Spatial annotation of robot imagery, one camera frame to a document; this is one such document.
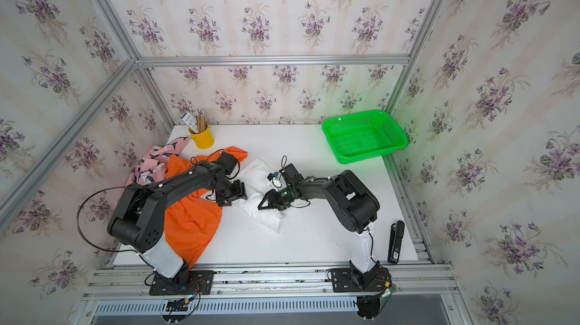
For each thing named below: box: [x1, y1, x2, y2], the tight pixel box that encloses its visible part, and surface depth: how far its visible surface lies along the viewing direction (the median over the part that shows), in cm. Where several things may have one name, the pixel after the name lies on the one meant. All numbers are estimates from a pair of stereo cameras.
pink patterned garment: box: [125, 136, 190, 187], surface depth 95 cm
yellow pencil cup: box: [188, 121, 215, 150], surface depth 106 cm
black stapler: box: [387, 219, 405, 266], surface depth 80 cm
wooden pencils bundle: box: [193, 108, 208, 134], surface depth 106 cm
